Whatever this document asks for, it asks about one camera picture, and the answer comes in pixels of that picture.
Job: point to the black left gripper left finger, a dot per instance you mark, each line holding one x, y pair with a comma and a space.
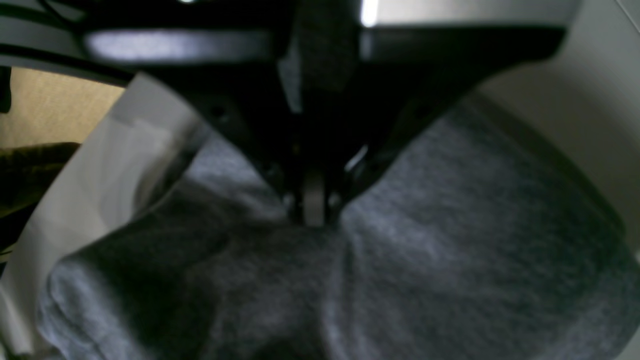
222, 57

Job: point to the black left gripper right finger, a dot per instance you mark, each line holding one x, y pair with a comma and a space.
416, 58

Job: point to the grey T-shirt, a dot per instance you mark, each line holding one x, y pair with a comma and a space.
479, 242

